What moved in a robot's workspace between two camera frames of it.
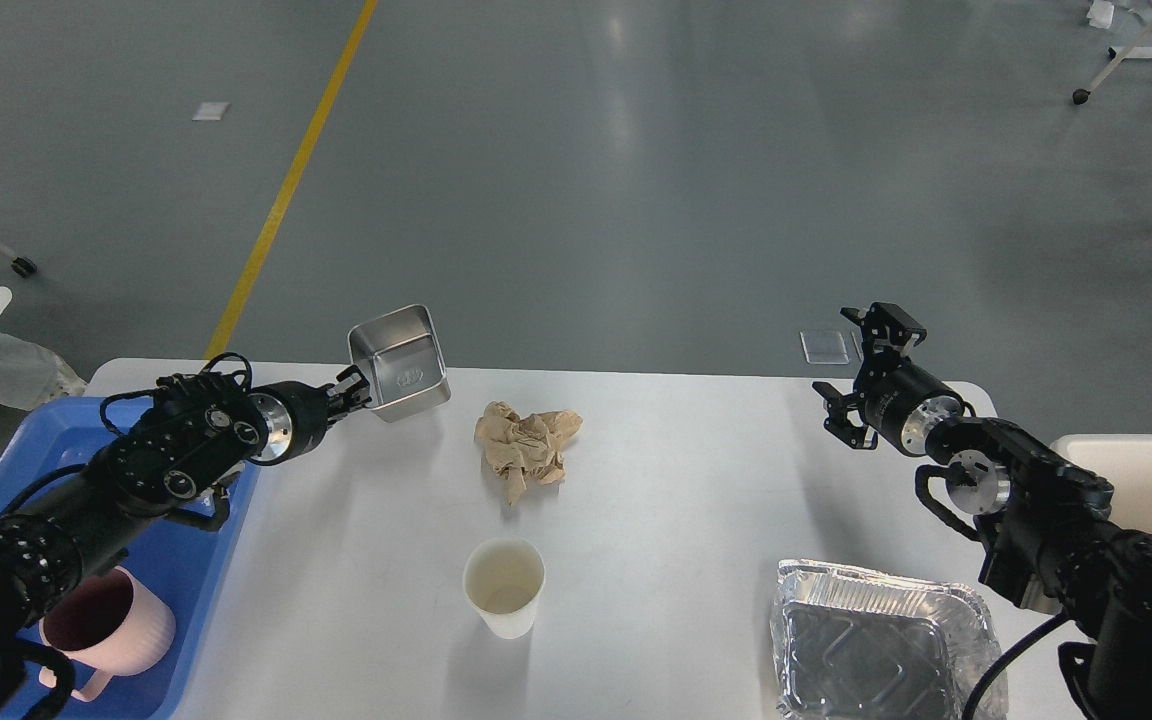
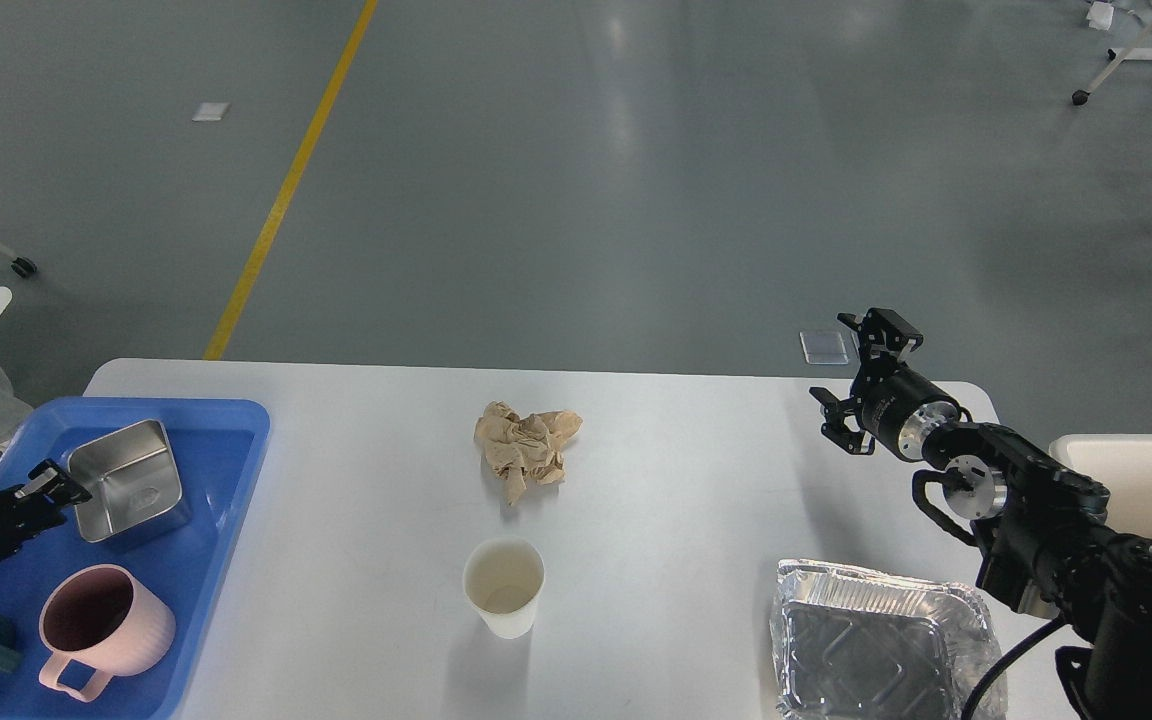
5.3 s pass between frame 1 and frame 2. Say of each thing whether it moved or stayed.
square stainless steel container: moved
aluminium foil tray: stayed
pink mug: stayed
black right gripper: stayed
